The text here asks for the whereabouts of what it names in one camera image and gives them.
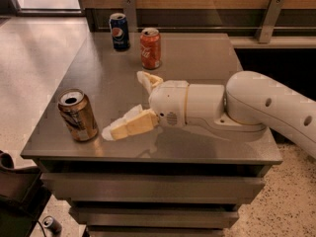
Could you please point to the orange-gold soda can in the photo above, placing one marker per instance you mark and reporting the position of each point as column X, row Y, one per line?
column 75, row 108

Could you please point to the left metal wall bracket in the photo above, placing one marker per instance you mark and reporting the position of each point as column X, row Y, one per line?
column 129, row 9

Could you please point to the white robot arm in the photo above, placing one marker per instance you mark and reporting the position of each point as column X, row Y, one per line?
column 243, row 108

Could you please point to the metal wall bracket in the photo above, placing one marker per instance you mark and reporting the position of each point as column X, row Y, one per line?
column 265, row 31
column 129, row 9

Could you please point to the right metal wall bracket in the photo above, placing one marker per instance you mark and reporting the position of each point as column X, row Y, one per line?
column 265, row 31

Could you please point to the blue Pepsi can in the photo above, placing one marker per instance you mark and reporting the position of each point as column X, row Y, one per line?
column 119, row 31

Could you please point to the grey drawer cabinet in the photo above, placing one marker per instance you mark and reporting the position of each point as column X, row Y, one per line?
column 167, row 182

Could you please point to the can on floor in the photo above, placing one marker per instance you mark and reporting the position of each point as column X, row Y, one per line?
column 52, row 225

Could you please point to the red Coca-Cola can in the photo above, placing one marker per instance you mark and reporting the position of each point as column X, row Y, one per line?
column 150, row 48

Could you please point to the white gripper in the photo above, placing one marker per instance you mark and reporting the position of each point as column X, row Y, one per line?
column 169, row 102

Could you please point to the dark chair at left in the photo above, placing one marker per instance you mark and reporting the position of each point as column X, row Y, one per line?
column 22, row 198

